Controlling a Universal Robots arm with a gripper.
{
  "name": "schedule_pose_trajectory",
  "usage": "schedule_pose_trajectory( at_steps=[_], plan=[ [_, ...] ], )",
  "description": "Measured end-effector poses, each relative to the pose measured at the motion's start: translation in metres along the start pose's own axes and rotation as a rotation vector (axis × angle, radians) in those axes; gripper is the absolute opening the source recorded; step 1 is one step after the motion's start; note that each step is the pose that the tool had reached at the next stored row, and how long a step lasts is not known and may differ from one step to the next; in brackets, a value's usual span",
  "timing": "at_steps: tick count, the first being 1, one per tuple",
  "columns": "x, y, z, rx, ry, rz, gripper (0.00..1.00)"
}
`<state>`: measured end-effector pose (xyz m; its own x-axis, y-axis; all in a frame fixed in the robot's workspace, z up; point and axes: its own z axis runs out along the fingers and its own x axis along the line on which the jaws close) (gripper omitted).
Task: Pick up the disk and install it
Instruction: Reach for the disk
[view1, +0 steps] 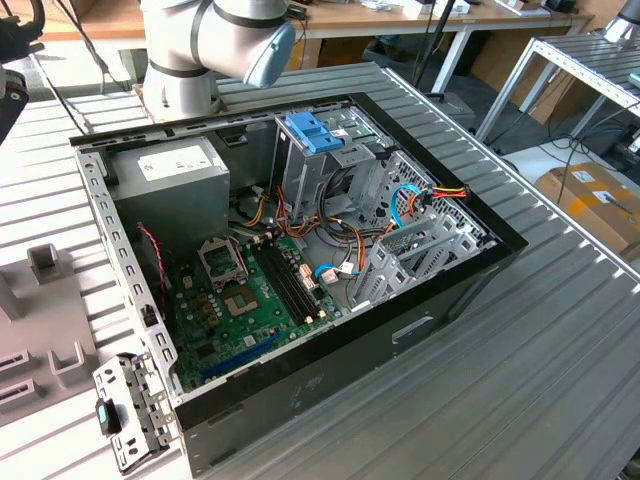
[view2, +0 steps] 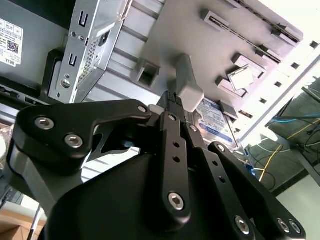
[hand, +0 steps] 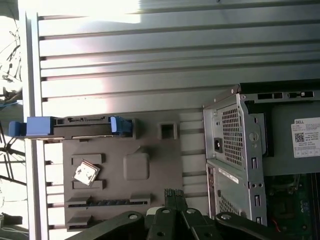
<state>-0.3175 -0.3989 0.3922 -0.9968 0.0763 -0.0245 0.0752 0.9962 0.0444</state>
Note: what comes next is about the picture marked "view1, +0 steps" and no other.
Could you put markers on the black stand pole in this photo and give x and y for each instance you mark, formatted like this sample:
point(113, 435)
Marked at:
point(435, 45)

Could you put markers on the wooden desk with white legs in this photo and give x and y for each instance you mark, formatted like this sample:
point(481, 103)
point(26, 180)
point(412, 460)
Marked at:
point(400, 17)

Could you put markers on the grey parts rack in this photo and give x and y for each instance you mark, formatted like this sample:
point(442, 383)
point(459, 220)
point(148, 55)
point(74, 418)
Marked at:
point(45, 320)

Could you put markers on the CPU socket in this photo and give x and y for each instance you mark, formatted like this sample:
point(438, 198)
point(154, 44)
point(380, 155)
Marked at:
point(241, 300)

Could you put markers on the grey power supply unit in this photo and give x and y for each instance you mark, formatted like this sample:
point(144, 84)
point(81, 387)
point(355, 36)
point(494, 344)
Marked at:
point(170, 200)

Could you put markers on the brown cardboard box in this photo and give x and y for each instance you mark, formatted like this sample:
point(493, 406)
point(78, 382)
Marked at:
point(590, 215)

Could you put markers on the blue plastic cage latch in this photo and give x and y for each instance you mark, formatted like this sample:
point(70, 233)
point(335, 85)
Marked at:
point(307, 130)

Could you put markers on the metal disk bay cage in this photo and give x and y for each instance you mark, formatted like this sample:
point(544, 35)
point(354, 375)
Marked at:
point(440, 235)

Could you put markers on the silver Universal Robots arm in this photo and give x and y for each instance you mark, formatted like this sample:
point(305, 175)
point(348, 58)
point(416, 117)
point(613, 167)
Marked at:
point(200, 45)

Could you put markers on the metal slat table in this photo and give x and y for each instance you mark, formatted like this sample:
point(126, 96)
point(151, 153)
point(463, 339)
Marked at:
point(575, 55)

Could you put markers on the green motherboard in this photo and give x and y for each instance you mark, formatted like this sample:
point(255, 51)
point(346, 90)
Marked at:
point(235, 330)

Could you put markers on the metal drive cage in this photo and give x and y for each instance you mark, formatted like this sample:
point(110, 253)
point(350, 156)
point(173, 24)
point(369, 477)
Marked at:
point(310, 175)

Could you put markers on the black latch with teal tab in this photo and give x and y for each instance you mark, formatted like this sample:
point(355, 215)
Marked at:
point(107, 417)

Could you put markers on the metal slot retainer bracket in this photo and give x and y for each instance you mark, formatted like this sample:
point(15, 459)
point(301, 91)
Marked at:
point(125, 385)

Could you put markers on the blue expansion slot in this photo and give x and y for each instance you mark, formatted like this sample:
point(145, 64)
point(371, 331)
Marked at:
point(240, 357)

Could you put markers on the black RAM slot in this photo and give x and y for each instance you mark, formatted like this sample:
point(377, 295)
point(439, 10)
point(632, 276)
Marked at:
point(298, 277)
point(276, 285)
point(291, 280)
point(283, 283)

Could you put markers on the black open PC case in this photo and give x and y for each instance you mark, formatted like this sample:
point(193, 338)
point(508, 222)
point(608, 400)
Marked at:
point(350, 360)

